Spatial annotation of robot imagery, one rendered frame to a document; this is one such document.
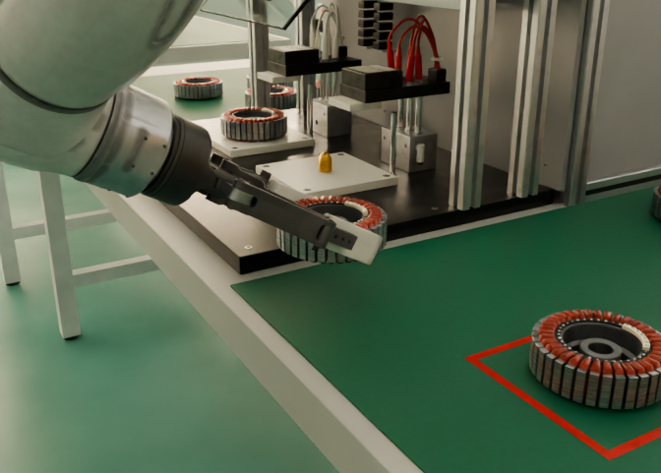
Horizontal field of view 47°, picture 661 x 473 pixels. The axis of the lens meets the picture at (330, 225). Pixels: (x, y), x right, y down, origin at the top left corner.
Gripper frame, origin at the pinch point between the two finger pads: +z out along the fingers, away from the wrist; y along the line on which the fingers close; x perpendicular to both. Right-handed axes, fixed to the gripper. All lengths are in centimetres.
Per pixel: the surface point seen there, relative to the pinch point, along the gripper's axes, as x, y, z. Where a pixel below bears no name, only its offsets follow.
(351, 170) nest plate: 5.7, -26.4, 17.9
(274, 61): 16, -53, 13
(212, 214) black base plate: -6.7, -21.9, -1.3
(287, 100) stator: 13, -79, 32
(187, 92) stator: 5, -99, 20
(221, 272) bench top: -10.5, -9.7, -3.6
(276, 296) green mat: -9.0, -1.0, -1.4
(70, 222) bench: -53, -189, 36
